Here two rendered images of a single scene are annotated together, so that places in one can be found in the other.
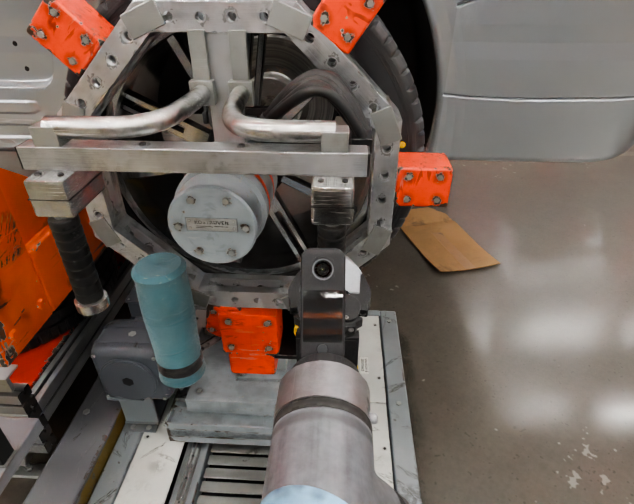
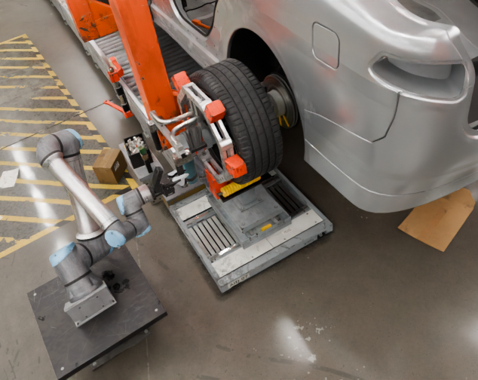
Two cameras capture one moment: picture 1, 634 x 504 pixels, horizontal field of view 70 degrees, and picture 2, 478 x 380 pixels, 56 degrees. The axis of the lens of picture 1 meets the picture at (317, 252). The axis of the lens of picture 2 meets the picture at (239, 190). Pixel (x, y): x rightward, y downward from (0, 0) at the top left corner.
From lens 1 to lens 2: 2.03 m
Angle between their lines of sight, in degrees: 50
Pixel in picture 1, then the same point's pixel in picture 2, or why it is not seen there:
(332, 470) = (127, 197)
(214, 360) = not seen: hidden behind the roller
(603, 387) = (371, 329)
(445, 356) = (331, 258)
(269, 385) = (234, 206)
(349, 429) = (135, 195)
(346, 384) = (143, 191)
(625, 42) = (354, 161)
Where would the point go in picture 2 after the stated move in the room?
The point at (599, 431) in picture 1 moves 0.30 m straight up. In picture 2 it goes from (336, 332) to (338, 304)
